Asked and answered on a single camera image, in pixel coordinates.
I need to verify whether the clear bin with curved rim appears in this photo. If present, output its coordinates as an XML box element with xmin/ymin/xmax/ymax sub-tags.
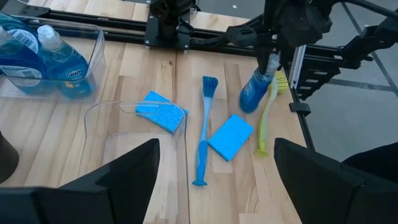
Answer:
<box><xmin>83</xmin><ymin>99</ymin><xmax>191</xmax><ymax>224</ymax></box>

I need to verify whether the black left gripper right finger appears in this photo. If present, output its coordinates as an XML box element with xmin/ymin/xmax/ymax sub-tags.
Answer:
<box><xmin>274</xmin><ymin>138</ymin><xmax>366</xmax><ymax>224</ymax></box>

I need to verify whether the yellow-green dish brush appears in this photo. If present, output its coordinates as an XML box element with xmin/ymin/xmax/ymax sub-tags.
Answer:
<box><xmin>254</xmin><ymin>70</ymin><xmax>290</xmax><ymax>158</ymax></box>

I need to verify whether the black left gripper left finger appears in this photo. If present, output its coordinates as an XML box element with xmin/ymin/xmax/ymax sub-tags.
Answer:
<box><xmin>32</xmin><ymin>138</ymin><xmax>161</xmax><ymax>224</ymax></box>

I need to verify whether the narrow clear plastic bin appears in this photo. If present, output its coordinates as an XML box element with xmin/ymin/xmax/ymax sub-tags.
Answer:
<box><xmin>0</xmin><ymin>12</ymin><xmax>106</xmax><ymax>104</ymax></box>

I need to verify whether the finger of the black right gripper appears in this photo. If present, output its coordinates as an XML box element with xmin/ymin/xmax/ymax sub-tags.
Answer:
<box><xmin>277</xmin><ymin>39</ymin><xmax>297</xmax><ymax>73</ymax></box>
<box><xmin>255</xmin><ymin>39</ymin><xmax>273</xmax><ymax>76</ymax></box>

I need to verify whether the blue dish brush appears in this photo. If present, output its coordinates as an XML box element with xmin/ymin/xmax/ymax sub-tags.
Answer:
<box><xmin>192</xmin><ymin>75</ymin><xmax>220</xmax><ymax>187</ymax></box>

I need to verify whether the blue dish soap bottle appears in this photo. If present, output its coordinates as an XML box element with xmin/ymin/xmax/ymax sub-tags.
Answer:
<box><xmin>0</xmin><ymin>12</ymin><xmax>47</xmax><ymax>96</ymax></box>
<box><xmin>36</xmin><ymin>24</ymin><xmax>93</xmax><ymax>100</ymax></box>
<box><xmin>238</xmin><ymin>52</ymin><xmax>281</xmax><ymax>114</ymax></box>

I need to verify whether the blue rectangular sponge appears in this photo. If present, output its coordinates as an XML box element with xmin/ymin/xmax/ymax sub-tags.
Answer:
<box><xmin>207</xmin><ymin>113</ymin><xmax>255</xmax><ymax>162</ymax></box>
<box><xmin>135</xmin><ymin>90</ymin><xmax>190</xmax><ymax>135</ymax></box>

